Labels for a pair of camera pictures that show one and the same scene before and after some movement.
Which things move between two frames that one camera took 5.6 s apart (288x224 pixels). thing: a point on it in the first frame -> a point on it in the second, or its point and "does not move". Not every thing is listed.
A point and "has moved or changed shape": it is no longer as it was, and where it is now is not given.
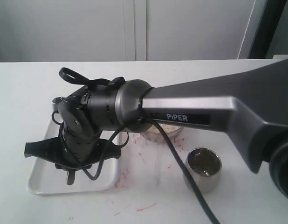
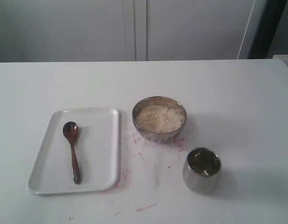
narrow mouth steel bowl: [204, 164] does not move
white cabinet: [29, 31] does not move
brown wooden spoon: [70, 177] has moved or changed shape
